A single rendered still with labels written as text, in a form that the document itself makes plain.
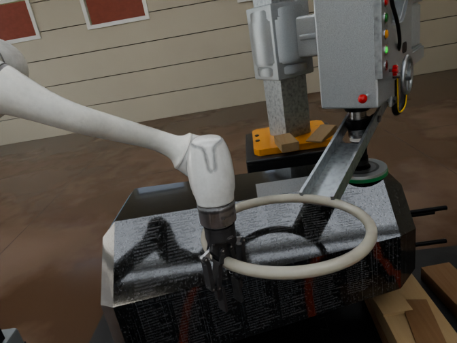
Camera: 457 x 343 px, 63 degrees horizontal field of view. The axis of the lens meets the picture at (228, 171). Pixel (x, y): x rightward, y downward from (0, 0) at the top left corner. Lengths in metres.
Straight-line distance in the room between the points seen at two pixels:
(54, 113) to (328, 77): 0.99
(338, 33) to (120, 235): 1.12
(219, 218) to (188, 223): 0.67
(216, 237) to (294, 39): 1.53
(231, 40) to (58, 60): 3.36
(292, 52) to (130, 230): 1.30
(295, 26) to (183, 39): 5.48
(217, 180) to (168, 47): 6.86
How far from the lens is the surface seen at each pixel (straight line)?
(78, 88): 8.13
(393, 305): 1.90
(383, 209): 1.57
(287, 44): 2.19
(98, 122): 0.85
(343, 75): 1.46
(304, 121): 2.39
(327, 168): 1.42
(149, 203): 1.67
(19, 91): 0.84
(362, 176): 1.56
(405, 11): 1.84
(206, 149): 0.80
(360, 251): 0.95
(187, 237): 1.50
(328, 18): 1.45
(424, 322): 1.85
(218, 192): 0.82
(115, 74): 7.86
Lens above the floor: 1.47
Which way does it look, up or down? 21 degrees down
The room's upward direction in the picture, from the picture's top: 10 degrees counter-clockwise
